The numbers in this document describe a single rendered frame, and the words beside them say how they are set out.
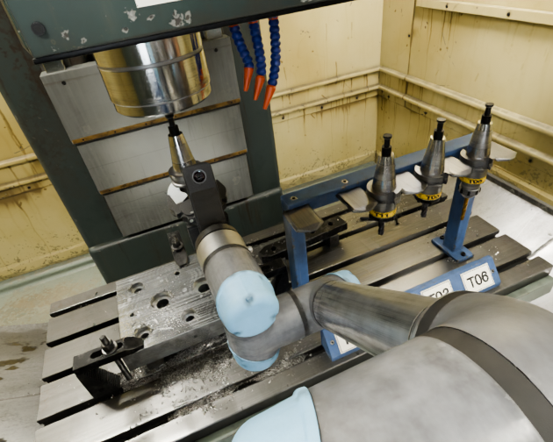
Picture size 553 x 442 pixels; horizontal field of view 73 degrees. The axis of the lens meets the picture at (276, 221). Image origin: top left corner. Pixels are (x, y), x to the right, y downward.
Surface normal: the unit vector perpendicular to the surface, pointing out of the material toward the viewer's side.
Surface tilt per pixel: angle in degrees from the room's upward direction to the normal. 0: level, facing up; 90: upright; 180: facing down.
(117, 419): 0
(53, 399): 0
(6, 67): 90
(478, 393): 1
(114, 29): 90
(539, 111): 90
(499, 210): 24
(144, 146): 90
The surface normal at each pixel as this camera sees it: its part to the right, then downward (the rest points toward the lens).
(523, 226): -0.48, -0.59
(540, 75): -0.92, 0.32
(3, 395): 0.27, -0.85
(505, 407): -0.04, -0.66
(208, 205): 0.26, 0.06
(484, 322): -0.21, -0.97
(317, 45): 0.38, 0.53
